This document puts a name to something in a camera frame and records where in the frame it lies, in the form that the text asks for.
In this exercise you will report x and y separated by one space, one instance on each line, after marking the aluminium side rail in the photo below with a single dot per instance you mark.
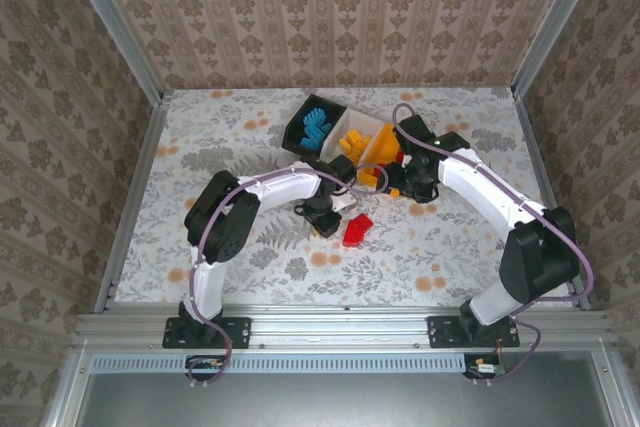
542 172
149 147

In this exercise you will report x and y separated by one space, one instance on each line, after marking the white plastic container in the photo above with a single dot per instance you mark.
360 122

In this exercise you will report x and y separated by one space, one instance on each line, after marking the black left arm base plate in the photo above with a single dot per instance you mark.
235 332

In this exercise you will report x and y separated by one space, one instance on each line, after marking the small connector board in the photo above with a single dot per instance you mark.
205 366
482 367

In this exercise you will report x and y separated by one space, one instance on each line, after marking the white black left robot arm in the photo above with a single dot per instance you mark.
280 187

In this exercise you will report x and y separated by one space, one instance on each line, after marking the orange plastic container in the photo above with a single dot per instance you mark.
382 144

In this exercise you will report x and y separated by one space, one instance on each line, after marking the aluminium mounting rail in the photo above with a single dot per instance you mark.
340 327

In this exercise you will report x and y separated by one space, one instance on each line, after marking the black plastic container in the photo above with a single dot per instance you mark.
292 139

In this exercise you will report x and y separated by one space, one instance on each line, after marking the aluminium frame post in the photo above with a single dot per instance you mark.
556 22
120 32

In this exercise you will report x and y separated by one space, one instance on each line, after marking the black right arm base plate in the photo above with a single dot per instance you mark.
442 332

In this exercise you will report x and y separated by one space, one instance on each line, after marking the red lego brick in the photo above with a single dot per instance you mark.
397 157
351 237
363 222

